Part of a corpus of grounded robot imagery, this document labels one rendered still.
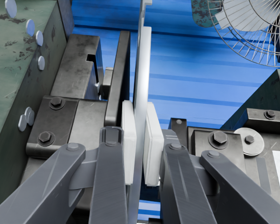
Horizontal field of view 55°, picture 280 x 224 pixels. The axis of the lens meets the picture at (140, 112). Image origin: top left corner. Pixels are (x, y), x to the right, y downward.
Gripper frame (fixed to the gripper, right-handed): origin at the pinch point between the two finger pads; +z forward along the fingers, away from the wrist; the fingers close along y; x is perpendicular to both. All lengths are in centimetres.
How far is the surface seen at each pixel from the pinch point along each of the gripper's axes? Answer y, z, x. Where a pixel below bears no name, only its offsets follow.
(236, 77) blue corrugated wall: 89, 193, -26
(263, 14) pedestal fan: 50, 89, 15
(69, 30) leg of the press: -12.6, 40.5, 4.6
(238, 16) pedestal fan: 40, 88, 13
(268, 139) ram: 26.0, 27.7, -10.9
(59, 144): -9.3, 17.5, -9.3
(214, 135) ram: 14.4, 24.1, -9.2
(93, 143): -4.7, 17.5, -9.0
